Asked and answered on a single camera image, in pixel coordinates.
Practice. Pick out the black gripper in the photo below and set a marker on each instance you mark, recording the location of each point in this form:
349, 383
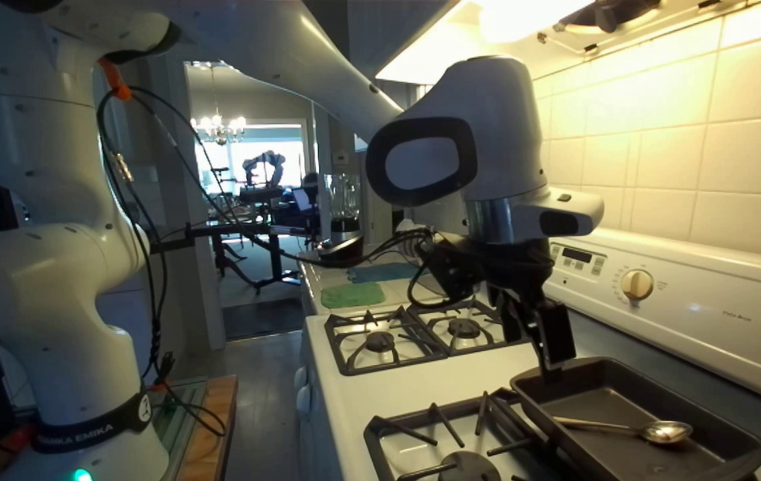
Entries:
517, 268

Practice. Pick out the black frying pan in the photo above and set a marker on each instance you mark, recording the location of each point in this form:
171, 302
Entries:
611, 403

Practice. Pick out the silver metal spoon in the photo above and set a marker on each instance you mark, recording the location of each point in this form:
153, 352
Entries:
669, 432

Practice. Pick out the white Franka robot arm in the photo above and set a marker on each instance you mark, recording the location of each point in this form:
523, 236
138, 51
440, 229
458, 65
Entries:
42, 285

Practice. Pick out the stove clock display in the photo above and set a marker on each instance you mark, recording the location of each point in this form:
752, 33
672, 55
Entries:
583, 257

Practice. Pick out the round stove panel dial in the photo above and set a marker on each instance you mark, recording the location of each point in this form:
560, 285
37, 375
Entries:
636, 285

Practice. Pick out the black cast iron stove grate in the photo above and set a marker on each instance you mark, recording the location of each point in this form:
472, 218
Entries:
446, 427
416, 325

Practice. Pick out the white gas stove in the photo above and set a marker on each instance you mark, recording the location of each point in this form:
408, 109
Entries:
736, 310

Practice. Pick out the white stove front knob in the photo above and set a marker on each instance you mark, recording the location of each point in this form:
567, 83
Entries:
300, 375
304, 403

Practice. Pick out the green cloth towel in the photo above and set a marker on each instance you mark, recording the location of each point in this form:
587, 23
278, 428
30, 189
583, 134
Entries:
353, 296

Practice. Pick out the black round bowl appliance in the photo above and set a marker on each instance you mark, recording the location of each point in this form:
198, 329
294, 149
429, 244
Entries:
341, 253

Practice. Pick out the dark floor mat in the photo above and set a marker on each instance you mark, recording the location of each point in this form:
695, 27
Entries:
262, 318

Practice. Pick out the white range hood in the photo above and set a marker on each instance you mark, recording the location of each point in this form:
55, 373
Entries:
575, 41

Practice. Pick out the black background robot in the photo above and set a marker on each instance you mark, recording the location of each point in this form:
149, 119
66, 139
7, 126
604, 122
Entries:
262, 169

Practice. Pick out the dark background table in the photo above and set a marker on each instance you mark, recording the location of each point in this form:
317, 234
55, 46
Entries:
235, 229

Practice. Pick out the black range hood fan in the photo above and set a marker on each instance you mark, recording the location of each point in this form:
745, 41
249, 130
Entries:
629, 14

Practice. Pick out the wooden base board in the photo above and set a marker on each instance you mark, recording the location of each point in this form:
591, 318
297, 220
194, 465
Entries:
214, 428

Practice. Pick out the ceiling chandelier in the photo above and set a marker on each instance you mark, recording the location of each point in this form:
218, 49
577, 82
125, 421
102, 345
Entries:
219, 126

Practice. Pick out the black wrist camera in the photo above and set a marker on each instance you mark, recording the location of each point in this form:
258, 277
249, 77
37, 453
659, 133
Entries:
446, 268

